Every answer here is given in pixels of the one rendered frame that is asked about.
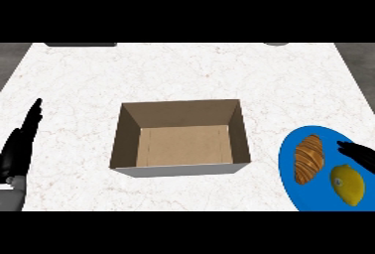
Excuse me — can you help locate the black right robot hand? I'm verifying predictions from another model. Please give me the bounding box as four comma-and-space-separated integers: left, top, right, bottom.
335, 140, 375, 176

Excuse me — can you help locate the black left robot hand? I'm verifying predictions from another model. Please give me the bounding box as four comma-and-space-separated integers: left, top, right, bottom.
0, 97, 44, 184

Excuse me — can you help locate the yellow lemon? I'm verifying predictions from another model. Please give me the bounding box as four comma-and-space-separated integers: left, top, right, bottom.
328, 164, 366, 207

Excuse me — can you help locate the blue plate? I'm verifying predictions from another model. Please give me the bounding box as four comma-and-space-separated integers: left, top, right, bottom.
277, 125, 375, 212

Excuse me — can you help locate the open cardboard box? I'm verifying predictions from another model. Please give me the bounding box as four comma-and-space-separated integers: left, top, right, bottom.
108, 98, 254, 179

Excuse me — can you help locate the brown croissant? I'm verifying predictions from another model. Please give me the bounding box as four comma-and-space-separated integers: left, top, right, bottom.
292, 134, 326, 186

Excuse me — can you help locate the dark grey flat object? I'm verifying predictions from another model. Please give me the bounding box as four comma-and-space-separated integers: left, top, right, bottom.
44, 42, 118, 48

